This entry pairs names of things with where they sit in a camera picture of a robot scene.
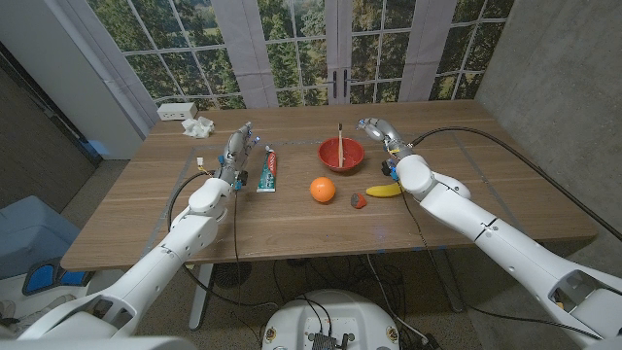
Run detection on orange fruit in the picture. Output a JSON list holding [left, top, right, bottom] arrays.
[[309, 176, 337, 204]]

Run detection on green red toothpaste tube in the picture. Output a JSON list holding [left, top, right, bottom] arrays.
[[256, 145, 279, 193]]

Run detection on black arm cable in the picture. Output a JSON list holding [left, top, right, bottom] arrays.
[[410, 125, 622, 242], [167, 169, 278, 312]]

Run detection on grey table leg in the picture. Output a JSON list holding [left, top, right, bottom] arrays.
[[430, 250, 467, 313]]

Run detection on blue black foot pad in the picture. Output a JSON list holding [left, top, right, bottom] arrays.
[[21, 257, 96, 297]]

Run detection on red bowl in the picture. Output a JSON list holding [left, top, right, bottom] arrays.
[[317, 136, 366, 173]]

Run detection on round black floor fan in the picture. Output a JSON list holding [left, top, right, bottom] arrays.
[[213, 262, 253, 290]]

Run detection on printed window backdrop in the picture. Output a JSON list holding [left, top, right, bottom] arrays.
[[43, 0, 516, 111]]

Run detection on white floor cable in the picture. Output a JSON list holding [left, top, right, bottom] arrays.
[[366, 255, 429, 341]]

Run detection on white robot chest panel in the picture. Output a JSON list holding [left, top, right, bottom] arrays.
[[0, 336, 198, 350]]

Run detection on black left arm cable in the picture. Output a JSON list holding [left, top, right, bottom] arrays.
[[167, 169, 278, 312]]

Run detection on crumpled white tissue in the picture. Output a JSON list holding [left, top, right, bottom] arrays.
[[181, 116, 216, 140]]

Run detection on yellow toy banana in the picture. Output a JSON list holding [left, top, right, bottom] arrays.
[[364, 182, 404, 199]]

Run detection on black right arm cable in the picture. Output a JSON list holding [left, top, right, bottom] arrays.
[[410, 125, 622, 242]]

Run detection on white robot torso base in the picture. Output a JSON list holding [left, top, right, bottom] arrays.
[[260, 289, 400, 350]]

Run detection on white power strip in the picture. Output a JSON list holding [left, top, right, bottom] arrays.
[[155, 101, 199, 123]]

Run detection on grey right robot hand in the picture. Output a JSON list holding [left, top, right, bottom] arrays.
[[356, 117, 414, 160]]

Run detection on white table leg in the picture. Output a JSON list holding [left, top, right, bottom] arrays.
[[188, 262, 215, 332]]

